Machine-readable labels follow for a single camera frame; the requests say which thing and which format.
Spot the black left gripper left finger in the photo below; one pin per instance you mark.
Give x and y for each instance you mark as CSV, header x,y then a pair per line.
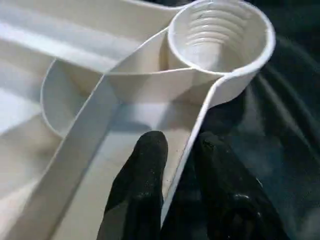
x,y
140,190

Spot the white plastic table top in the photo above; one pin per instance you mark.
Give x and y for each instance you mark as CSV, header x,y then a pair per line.
x,y
75,75

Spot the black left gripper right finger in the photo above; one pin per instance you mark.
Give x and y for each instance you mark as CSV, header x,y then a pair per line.
x,y
225,195

